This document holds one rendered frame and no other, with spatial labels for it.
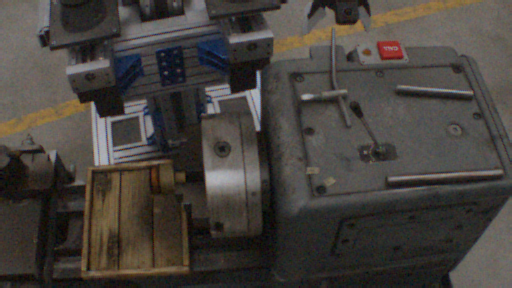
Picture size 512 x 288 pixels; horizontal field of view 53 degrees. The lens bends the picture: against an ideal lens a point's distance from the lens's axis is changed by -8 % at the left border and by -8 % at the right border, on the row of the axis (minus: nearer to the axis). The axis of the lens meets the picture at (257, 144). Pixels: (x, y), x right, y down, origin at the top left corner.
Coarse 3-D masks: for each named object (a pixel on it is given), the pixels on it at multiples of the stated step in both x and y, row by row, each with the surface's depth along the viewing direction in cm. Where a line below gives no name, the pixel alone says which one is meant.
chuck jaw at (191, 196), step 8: (176, 184) 136; (184, 184) 136; (192, 184) 135; (200, 184) 135; (176, 192) 134; (184, 192) 134; (192, 192) 134; (200, 192) 134; (184, 200) 132; (192, 200) 132; (200, 200) 132; (184, 208) 134; (192, 208) 131; (200, 208) 131; (200, 216) 129; (208, 216) 130; (200, 224) 131; (208, 224) 132; (216, 224) 129
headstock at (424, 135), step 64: (320, 64) 138; (384, 64) 138; (448, 64) 139; (320, 128) 126; (384, 128) 126; (448, 128) 126; (320, 192) 117; (384, 192) 116; (448, 192) 117; (320, 256) 139; (384, 256) 144
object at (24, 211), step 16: (32, 160) 156; (48, 160) 157; (0, 208) 146; (16, 208) 146; (32, 208) 146; (0, 224) 143; (16, 224) 143; (32, 224) 143; (0, 240) 140; (16, 240) 140; (32, 240) 140; (0, 256) 137; (16, 256) 137; (32, 256) 137; (0, 272) 134; (16, 272) 135; (32, 272) 135
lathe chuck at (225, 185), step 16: (224, 112) 137; (208, 128) 129; (224, 128) 129; (240, 128) 129; (208, 144) 126; (240, 144) 126; (208, 160) 124; (224, 160) 125; (240, 160) 125; (208, 176) 124; (224, 176) 124; (240, 176) 124; (208, 192) 124; (224, 192) 124; (240, 192) 125; (208, 208) 125; (224, 208) 126; (240, 208) 126; (224, 224) 128; (240, 224) 129
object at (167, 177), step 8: (152, 168) 137; (160, 168) 136; (168, 168) 136; (152, 176) 135; (160, 176) 135; (168, 176) 135; (176, 176) 136; (184, 176) 136; (152, 184) 135; (160, 184) 135; (168, 184) 135; (152, 192) 136; (160, 192) 137; (168, 192) 136
